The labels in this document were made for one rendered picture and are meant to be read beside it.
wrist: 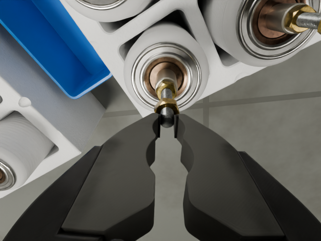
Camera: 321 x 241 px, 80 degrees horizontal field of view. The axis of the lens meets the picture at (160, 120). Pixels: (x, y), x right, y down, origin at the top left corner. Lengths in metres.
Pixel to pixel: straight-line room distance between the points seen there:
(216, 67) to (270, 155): 0.44
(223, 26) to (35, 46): 0.32
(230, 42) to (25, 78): 0.33
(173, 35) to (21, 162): 0.28
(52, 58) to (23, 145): 0.17
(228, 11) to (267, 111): 0.40
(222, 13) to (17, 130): 0.33
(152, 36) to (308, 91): 0.47
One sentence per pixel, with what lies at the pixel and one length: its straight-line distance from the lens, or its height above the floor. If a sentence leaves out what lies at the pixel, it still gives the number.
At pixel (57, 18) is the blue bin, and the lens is 0.50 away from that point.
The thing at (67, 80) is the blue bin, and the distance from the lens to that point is 0.42.
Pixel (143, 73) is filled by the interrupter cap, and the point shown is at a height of 0.25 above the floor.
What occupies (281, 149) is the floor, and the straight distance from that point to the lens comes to 0.68.
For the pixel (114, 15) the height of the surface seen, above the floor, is 0.25.
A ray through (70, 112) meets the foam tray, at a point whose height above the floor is 0.12.
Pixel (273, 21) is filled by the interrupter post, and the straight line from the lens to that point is 0.21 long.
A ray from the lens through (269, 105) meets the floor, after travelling 0.57.
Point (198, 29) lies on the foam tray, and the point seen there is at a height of 0.18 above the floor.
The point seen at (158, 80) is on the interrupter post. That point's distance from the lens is 0.18.
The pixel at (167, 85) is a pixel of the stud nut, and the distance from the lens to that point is 0.17.
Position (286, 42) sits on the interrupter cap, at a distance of 0.23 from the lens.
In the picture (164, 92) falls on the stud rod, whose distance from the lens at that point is 0.17.
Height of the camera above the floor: 0.45
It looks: 60 degrees down
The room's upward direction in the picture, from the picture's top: 178 degrees counter-clockwise
